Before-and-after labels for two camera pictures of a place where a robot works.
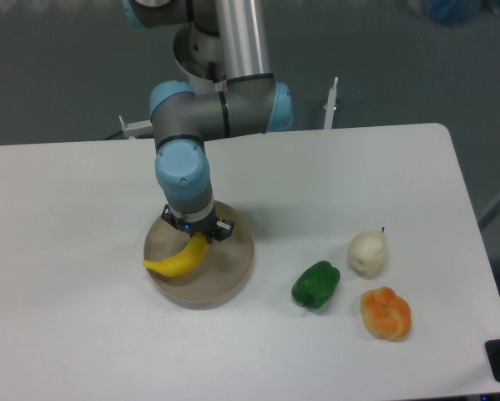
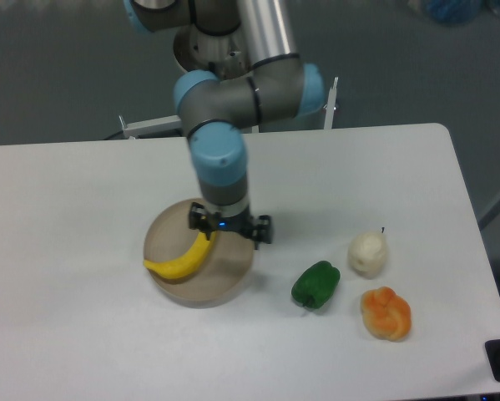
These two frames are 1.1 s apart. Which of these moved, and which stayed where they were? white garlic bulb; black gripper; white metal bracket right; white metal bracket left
Moved: black gripper
Stayed: white metal bracket right; white metal bracket left; white garlic bulb
